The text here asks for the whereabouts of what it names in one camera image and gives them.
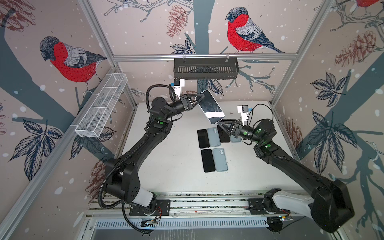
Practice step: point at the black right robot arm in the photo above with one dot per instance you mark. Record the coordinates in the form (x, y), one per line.
(329, 203)

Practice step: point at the light blue case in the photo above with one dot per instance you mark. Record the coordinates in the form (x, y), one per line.
(213, 136)

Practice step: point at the aluminium mounting rail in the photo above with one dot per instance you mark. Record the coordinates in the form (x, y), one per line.
(221, 205)

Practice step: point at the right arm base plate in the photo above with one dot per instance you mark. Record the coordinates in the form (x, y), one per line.
(257, 207)

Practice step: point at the white mesh tray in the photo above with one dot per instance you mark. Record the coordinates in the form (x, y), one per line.
(99, 112)

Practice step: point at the bare black phone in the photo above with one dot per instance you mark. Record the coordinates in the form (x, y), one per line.
(223, 136)
(203, 139)

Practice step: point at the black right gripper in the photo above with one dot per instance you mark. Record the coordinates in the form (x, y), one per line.
(236, 130)

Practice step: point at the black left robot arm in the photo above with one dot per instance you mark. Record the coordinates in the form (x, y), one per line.
(122, 184)

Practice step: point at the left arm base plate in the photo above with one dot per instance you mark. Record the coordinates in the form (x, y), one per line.
(155, 208)

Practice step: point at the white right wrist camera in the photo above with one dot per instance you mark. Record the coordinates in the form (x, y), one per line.
(244, 110)

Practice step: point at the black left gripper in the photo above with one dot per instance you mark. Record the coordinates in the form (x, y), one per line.
(187, 105)

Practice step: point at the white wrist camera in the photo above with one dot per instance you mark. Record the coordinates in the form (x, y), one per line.
(177, 86)
(244, 110)

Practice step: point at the black wire basket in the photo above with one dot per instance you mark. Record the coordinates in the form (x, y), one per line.
(206, 68)

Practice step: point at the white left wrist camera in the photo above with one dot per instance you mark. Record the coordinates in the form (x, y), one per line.
(177, 86)

